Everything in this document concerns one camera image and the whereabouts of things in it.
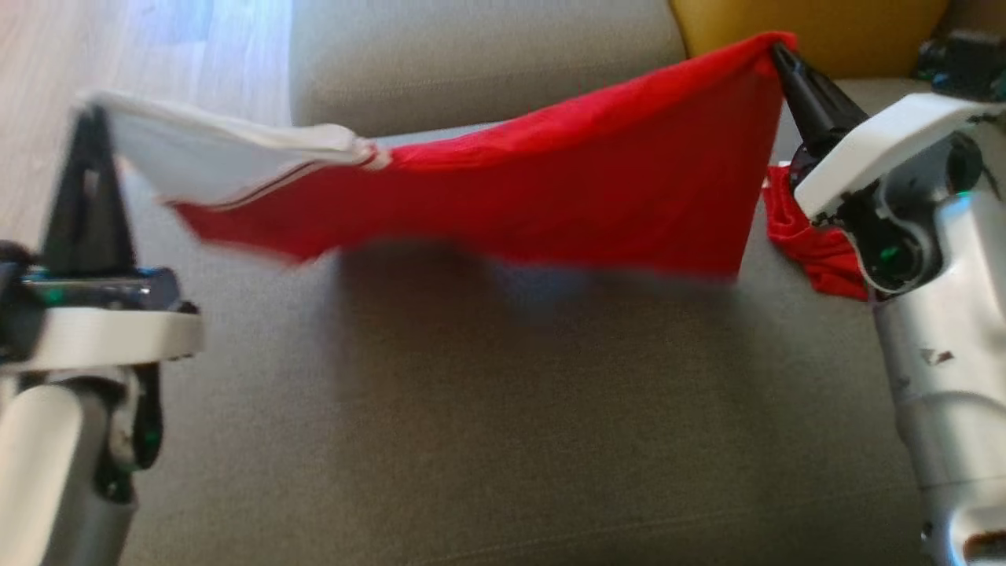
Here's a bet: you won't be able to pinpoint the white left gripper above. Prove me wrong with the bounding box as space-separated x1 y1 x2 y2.
0 108 205 373

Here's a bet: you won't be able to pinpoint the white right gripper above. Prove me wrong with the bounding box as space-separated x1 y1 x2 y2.
771 42 1006 294

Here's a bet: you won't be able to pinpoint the red shorts white side panel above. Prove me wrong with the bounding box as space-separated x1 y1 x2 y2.
762 164 872 301

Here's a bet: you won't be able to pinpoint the red shirt white stripes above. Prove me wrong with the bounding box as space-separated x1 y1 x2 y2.
83 31 799 277

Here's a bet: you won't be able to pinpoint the large yellow sofa backrest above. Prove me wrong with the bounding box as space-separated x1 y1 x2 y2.
668 0 952 79

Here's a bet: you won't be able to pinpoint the beige sofa seat cushion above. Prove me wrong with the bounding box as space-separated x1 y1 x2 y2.
289 0 688 138

